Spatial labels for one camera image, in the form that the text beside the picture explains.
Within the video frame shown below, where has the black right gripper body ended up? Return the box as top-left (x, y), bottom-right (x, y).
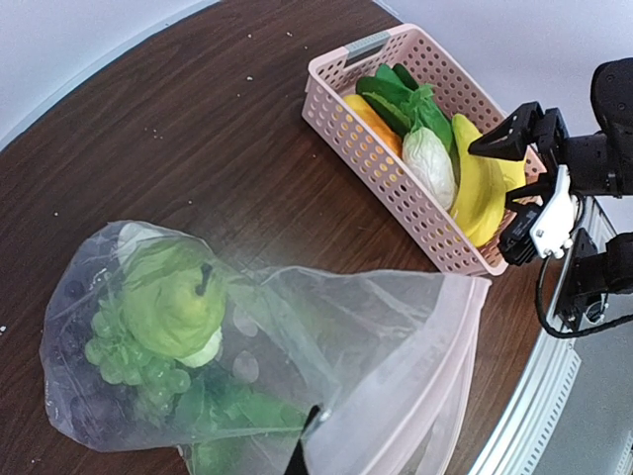
top-left (534, 106), bottom-right (632, 198)

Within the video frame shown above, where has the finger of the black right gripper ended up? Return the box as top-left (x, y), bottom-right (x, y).
top-left (468, 102), bottom-right (542, 161)
top-left (504, 173), bottom-right (554, 211)

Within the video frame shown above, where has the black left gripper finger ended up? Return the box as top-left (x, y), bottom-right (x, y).
top-left (284, 405), bottom-right (320, 475)

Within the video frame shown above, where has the yellow banana bunch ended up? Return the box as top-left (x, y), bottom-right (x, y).
top-left (450, 114), bottom-right (526, 247)

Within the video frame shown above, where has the small napa cabbage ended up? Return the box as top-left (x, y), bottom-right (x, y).
top-left (403, 127), bottom-right (457, 210)

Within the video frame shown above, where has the green grape bunch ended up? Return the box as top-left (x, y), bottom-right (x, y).
top-left (84, 307), bottom-right (191, 416)

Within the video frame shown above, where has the clear zip top bag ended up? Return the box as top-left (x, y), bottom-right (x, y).
top-left (38, 220), bottom-right (494, 475)

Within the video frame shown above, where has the pink plastic basket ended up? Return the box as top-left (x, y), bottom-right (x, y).
top-left (302, 24), bottom-right (507, 276)

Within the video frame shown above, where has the round green cabbage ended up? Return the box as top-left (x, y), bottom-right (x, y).
top-left (120, 238), bottom-right (226, 363)

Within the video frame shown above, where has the green leafy vegetable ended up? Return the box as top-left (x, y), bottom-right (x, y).
top-left (174, 376), bottom-right (308, 474)

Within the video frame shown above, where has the dark red grape bunch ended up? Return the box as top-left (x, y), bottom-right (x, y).
top-left (41, 250), bottom-right (126, 451)

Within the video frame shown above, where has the green bok choy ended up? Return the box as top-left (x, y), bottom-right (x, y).
top-left (355, 63), bottom-right (457, 155)

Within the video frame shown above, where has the small orange fruit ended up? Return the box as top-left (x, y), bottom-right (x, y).
top-left (343, 94), bottom-right (403, 157)

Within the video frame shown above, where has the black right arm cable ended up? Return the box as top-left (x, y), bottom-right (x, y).
top-left (534, 246), bottom-right (633, 340)

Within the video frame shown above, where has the aluminium front rail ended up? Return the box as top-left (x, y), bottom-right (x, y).
top-left (464, 197), bottom-right (633, 475)

